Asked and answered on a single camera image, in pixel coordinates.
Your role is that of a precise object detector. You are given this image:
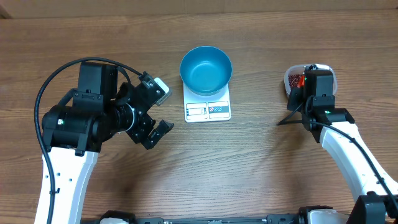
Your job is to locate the red scoop blue handle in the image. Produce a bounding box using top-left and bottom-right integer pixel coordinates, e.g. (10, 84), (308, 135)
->
(297, 75), (305, 88)

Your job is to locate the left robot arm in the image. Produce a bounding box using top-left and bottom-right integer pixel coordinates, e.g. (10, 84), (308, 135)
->
(34, 78), (173, 223)

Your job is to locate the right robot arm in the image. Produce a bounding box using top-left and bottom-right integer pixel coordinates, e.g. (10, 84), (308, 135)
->
(287, 64), (397, 223)

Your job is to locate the white digital kitchen scale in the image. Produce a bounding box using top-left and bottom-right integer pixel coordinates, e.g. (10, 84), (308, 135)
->
(183, 84), (231, 123)

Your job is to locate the blue metal bowl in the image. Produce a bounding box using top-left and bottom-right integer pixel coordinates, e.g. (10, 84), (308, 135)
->
(180, 45), (233, 95)

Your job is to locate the red beans pile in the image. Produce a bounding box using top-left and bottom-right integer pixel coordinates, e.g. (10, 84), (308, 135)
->
(288, 73), (303, 89)

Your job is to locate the clear plastic container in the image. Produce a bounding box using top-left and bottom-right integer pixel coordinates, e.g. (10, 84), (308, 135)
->
(284, 63), (338, 96)

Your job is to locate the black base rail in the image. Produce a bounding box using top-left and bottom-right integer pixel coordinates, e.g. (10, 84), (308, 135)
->
(80, 205), (352, 224)

